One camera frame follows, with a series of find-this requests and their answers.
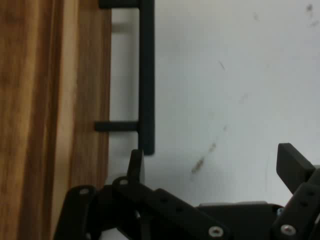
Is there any black bar drawer handle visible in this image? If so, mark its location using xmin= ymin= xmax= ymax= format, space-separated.
xmin=94 ymin=0 xmax=156 ymax=156

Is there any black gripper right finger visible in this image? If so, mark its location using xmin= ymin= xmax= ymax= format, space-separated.
xmin=271 ymin=142 xmax=320 ymax=240

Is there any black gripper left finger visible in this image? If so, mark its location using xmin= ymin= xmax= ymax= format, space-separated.
xmin=53 ymin=149 xmax=231 ymax=240

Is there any light wooden drawer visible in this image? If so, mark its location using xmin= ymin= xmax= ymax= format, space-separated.
xmin=0 ymin=0 xmax=113 ymax=240

